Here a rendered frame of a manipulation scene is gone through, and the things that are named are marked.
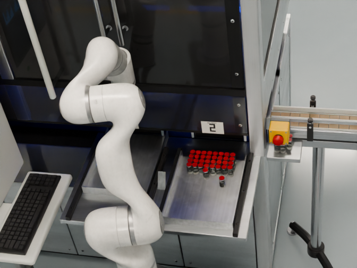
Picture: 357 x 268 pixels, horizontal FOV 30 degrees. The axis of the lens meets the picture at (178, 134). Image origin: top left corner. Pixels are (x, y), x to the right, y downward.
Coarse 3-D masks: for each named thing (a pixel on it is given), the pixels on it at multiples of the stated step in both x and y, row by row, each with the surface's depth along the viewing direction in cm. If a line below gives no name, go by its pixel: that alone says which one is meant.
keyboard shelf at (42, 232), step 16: (64, 176) 274; (64, 192) 269; (0, 208) 266; (48, 208) 262; (0, 224) 260; (48, 224) 256; (32, 240) 251; (0, 256) 248; (16, 256) 247; (32, 256) 246
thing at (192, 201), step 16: (176, 176) 255; (192, 176) 255; (240, 176) 252; (176, 192) 250; (192, 192) 249; (208, 192) 248; (224, 192) 247; (240, 192) 245; (176, 208) 244; (192, 208) 243; (208, 208) 242; (224, 208) 241; (176, 224) 239; (192, 224) 237; (208, 224) 235; (224, 224) 233
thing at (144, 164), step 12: (132, 144) 272; (144, 144) 271; (156, 144) 270; (132, 156) 267; (144, 156) 266; (156, 156) 265; (96, 168) 265; (144, 168) 261; (156, 168) 258; (84, 180) 256; (96, 180) 260; (144, 180) 256; (84, 192) 256; (96, 192) 254; (108, 192) 252
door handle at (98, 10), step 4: (92, 0) 218; (96, 0) 217; (96, 4) 218; (96, 8) 219; (96, 12) 220; (100, 12) 221; (100, 16) 222; (100, 20) 222; (100, 24) 224; (104, 24) 225; (108, 24) 231; (100, 28) 225; (104, 28) 225; (108, 28) 231; (100, 32) 226; (104, 32) 226; (104, 36) 227
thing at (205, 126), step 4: (204, 124) 253; (208, 124) 253; (216, 124) 252; (220, 124) 251; (204, 128) 254; (208, 128) 254; (216, 128) 253; (220, 128) 252; (204, 132) 256; (208, 132) 255; (212, 132) 255; (216, 132) 254; (220, 132) 254
